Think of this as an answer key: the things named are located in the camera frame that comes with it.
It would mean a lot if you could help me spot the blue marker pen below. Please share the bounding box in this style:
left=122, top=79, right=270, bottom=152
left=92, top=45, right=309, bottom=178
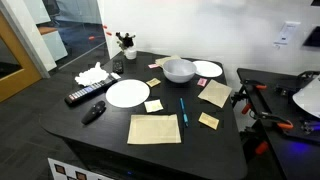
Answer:
left=180, top=97, right=189, bottom=128

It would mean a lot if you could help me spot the large tan paper napkin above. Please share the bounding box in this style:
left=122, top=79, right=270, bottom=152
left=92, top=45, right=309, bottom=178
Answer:
left=126, top=114, right=182, bottom=146

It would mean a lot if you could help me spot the white round bowl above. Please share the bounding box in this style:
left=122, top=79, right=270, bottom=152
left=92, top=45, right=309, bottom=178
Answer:
left=162, top=58, right=198, bottom=84

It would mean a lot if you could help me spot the short black remote control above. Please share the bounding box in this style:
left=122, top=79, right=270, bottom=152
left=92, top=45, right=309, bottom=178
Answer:
left=112, top=59, right=125, bottom=75

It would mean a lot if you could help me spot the pale yellow paper packet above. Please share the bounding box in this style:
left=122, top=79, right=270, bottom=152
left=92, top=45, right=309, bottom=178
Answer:
left=143, top=99, right=165, bottom=114

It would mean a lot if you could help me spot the large white round plate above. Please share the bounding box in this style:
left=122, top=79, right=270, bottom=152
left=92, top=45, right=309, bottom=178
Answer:
left=105, top=78, right=151, bottom=109

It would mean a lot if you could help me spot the small white round plate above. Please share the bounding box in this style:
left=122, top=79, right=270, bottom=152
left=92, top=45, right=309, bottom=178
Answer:
left=192, top=60, right=224, bottom=79

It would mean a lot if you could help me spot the checkered calibration board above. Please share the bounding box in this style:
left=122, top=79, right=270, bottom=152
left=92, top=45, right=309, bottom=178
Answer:
left=47, top=157, right=114, bottom=180

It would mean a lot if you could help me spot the cup with black utensils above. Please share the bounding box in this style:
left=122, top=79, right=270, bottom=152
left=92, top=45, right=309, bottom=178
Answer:
left=87, top=24, right=138, bottom=61

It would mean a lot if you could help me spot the white wall panel device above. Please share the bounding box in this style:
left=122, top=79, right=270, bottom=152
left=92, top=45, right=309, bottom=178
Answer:
left=272, top=20, right=302, bottom=48

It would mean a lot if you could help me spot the yellow sugar packet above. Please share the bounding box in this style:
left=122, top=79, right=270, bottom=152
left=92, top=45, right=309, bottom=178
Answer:
left=198, top=112, right=220, bottom=131

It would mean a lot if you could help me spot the black clamp orange handle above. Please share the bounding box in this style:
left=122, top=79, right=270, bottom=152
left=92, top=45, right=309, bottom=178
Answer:
left=258, top=111, right=295, bottom=131
left=242, top=79, right=268, bottom=91

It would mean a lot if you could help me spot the pink sweetener packet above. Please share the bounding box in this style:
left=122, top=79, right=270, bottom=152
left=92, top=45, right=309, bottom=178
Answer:
left=196, top=77, right=208, bottom=88

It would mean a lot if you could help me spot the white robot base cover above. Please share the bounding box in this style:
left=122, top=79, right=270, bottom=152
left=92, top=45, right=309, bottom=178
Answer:
left=292, top=74, right=320, bottom=119

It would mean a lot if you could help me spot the black perforated mounting board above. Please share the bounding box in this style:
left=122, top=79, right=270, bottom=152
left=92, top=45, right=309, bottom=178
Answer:
left=235, top=68, right=320, bottom=180

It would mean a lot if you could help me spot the black wall screen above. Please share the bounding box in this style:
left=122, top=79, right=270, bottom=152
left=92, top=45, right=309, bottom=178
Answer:
left=302, top=25, right=320, bottom=48

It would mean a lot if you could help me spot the white cabinet wooden top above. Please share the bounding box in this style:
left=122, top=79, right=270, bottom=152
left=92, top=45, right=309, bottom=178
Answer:
left=36, top=25, right=69, bottom=63

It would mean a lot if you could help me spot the curved black pointer remote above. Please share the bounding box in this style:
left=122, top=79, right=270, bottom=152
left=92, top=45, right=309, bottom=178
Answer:
left=81, top=100, right=107, bottom=126

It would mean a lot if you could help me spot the square brown paper napkin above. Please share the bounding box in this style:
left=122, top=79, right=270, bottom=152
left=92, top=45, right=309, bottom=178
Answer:
left=197, top=79, right=233, bottom=109

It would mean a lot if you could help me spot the small tan paper packet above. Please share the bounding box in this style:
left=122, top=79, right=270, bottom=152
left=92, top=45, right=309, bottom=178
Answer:
left=145, top=77, right=162, bottom=88

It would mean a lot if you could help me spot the long black TV remote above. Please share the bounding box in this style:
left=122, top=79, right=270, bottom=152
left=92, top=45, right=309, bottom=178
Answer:
left=64, top=75, right=118, bottom=107

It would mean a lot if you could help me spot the tan napkin right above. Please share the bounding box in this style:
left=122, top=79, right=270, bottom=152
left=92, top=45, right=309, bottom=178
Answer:
left=154, top=54, right=182, bottom=68

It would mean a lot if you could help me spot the crumpled white tissue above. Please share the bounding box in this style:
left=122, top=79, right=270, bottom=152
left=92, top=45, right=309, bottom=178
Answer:
left=74, top=61, right=110, bottom=87

